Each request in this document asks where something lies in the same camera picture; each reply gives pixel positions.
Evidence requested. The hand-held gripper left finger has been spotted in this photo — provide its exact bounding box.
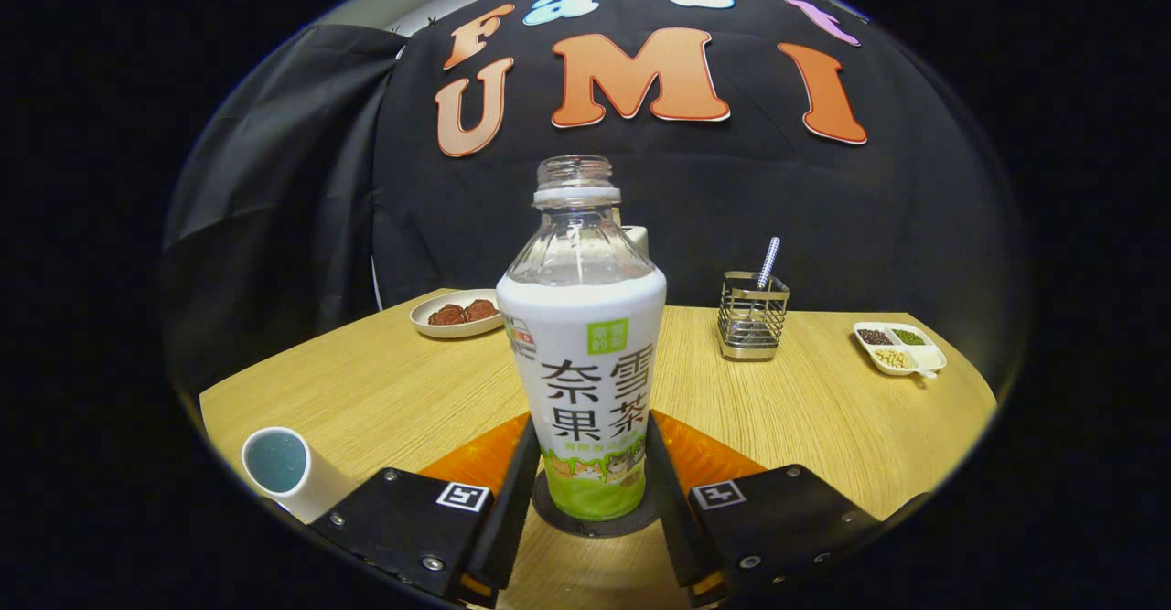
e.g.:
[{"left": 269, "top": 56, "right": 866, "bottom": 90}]
[{"left": 309, "top": 412, "right": 543, "bottom": 609}]

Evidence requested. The dark brown round coaster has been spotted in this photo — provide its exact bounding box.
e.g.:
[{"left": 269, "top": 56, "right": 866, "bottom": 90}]
[{"left": 532, "top": 473, "right": 661, "bottom": 539}]

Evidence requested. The white oval plate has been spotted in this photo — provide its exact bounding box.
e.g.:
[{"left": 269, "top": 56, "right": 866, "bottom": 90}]
[{"left": 409, "top": 288, "right": 506, "bottom": 340}]

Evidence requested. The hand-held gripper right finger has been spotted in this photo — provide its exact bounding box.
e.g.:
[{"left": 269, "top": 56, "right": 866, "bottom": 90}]
[{"left": 645, "top": 409, "right": 886, "bottom": 609}]

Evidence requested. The wooden table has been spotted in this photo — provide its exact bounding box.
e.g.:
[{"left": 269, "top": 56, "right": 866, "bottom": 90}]
[{"left": 199, "top": 288, "right": 998, "bottom": 610}]

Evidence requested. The white cup with handle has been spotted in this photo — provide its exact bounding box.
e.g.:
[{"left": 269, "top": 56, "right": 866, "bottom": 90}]
[{"left": 241, "top": 425, "right": 362, "bottom": 526}]

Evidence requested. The metal wire holder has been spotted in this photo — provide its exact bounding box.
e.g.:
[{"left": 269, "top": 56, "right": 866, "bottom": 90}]
[{"left": 717, "top": 270, "right": 791, "bottom": 362}]

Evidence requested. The striped straw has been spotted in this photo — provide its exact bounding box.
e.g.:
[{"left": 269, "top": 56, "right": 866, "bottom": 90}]
[{"left": 756, "top": 236, "right": 782, "bottom": 291}]

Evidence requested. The white divided bean dish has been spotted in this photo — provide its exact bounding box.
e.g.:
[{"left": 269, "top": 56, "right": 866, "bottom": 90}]
[{"left": 852, "top": 321, "right": 949, "bottom": 380}]

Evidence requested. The clear juice bottle white label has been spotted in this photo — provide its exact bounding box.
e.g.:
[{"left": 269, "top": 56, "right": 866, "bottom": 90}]
[{"left": 496, "top": 155, "right": 668, "bottom": 522}]

